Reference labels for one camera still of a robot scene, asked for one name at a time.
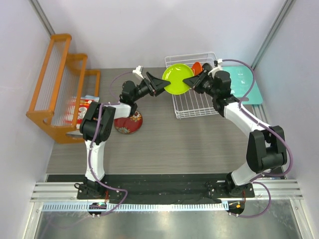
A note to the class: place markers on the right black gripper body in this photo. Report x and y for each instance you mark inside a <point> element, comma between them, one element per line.
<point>205,84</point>

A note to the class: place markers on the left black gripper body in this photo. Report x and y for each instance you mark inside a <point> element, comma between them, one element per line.
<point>144,89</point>

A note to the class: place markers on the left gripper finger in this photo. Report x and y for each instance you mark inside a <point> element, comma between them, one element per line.
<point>157,92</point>
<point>156,83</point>

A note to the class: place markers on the orange plate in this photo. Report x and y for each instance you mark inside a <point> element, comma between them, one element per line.
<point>197,68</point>

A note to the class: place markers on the lime green plate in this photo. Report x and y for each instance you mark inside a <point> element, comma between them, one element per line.
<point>175,74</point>

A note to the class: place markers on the red floral plate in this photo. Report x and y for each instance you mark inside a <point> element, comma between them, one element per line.
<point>129,125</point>

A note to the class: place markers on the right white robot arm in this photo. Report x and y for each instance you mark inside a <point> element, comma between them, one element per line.
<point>265,149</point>

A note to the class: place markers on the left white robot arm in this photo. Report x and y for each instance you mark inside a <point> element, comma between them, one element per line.
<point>96,128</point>

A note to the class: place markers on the orange wooden shelf rack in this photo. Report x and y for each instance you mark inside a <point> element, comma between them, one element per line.
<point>62,76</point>

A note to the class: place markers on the dark brown plate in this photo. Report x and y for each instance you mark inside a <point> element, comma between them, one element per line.
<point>207,67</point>

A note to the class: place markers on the teal cutting board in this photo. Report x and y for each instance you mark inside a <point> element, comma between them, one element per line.
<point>241,80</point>

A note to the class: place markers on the red snack package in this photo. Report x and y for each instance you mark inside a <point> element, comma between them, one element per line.
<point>84,103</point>

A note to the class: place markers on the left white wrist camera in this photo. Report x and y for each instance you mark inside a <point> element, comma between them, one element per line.
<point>138,72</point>

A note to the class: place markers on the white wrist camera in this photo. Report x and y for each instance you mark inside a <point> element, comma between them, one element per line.
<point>138,72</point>
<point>217,67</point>

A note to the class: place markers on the white wire dish rack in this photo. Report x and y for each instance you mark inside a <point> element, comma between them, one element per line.
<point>192,104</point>

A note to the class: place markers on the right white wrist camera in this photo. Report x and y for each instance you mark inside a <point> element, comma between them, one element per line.
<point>217,67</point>

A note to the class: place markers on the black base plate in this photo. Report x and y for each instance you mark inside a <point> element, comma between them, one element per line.
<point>162,189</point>

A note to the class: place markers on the white slotted cable duct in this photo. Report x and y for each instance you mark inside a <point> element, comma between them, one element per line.
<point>99,207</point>

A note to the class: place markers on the aluminium frame rail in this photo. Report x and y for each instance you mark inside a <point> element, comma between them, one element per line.
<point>164,145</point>

